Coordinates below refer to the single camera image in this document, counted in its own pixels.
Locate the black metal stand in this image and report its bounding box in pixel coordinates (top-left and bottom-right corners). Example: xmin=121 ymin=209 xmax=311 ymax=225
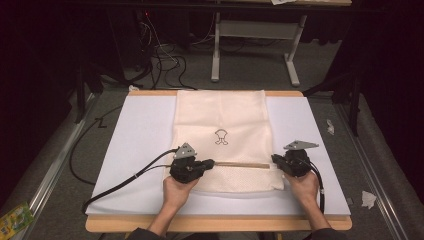
xmin=302 ymin=70 xmax=364 ymax=138
xmin=73 ymin=61 xmax=105 ymax=125

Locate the tangle of black cables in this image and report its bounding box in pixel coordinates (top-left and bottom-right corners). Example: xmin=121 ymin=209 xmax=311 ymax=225
xmin=132 ymin=11 xmax=198 ymax=91

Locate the left hand-held gripper black cable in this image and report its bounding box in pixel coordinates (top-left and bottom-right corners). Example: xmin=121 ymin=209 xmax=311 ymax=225
xmin=81 ymin=148 xmax=180 ymax=214

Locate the person's right hand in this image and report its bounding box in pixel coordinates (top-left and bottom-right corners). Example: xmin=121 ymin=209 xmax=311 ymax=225
xmin=282 ymin=169 xmax=321 ymax=205

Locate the white metal desk frame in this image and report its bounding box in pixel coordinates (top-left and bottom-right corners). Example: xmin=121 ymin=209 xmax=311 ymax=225
xmin=210 ymin=11 xmax=309 ymax=88

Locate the cream mesh laundry bag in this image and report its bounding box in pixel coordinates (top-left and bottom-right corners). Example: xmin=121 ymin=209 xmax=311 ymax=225
xmin=164 ymin=89 xmax=286 ymax=195

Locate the wooden table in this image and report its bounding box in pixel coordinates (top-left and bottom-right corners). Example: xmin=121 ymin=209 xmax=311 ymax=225
xmin=84 ymin=89 xmax=354 ymax=234

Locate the hand-held gripper black cable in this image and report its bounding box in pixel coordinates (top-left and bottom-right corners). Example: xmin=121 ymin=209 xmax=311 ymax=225
xmin=81 ymin=148 xmax=180 ymax=214
xmin=304 ymin=159 xmax=326 ymax=215

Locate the green printed packet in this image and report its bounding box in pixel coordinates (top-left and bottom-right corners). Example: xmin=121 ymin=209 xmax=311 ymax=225
xmin=0 ymin=201 xmax=36 ymax=240

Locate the crumpled white paper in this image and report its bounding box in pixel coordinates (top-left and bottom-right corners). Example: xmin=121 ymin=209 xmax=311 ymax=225
xmin=361 ymin=190 xmax=378 ymax=211

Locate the person's left hand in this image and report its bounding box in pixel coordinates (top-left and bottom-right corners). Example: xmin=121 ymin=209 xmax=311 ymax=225
xmin=162 ymin=174 xmax=201 ymax=210

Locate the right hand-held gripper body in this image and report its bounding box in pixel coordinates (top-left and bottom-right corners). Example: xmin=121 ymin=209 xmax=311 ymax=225
xmin=282 ymin=139 xmax=320 ymax=178

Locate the metal floor rail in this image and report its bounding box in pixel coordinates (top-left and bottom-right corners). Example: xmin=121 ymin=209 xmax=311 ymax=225
xmin=334 ymin=102 xmax=407 ymax=240
xmin=19 ymin=92 xmax=97 ymax=240

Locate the white table mat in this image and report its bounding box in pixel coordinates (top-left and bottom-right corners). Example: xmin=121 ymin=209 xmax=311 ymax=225
xmin=85 ymin=94 xmax=352 ymax=217

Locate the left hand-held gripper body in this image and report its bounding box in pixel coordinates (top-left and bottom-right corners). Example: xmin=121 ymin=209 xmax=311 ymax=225
xmin=169 ymin=142 xmax=203 ymax=185

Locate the black floor cable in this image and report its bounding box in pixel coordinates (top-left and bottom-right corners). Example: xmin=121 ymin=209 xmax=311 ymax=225
xmin=68 ymin=105 xmax=124 ymax=186

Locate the right hand-held gripper black cable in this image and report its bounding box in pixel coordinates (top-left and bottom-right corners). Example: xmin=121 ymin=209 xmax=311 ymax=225
xmin=304 ymin=159 xmax=326 ymax=215

